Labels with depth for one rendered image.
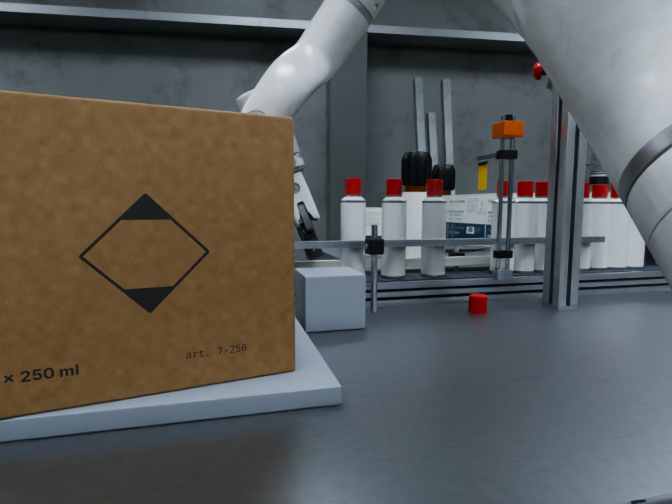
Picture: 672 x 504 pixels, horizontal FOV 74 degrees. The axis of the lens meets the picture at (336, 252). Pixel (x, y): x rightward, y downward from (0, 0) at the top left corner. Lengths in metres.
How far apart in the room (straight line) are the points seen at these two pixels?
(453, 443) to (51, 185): 0.40
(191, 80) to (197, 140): 3.68
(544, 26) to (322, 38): 0.51
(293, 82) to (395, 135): 3.38
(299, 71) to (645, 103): 0.56
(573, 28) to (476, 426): 0.34
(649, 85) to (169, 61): 3.97
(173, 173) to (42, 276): 0.14
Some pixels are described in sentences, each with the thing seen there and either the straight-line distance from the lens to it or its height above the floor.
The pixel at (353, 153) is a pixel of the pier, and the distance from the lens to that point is 3.75.
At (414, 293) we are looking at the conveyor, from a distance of 0.92.
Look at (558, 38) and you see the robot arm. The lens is 0.41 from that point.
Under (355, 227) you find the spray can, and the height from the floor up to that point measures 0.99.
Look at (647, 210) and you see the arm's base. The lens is 0.36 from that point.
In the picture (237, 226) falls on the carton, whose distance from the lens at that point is 0.45.
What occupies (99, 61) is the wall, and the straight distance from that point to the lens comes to 4.33.
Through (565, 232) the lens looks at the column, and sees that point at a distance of 0.95.
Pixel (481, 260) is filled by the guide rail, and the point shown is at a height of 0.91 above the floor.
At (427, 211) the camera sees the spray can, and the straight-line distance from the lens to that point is 0.95.
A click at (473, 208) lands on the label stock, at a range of 1.37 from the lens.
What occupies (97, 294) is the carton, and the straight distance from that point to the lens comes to 0.45.
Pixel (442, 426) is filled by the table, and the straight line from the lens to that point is 0.45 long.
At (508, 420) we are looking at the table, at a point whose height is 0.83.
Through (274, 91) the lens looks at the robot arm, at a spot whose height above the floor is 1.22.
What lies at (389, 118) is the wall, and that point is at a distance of 4.15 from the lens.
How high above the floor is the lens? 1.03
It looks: 6 degrees down
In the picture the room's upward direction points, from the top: straight up
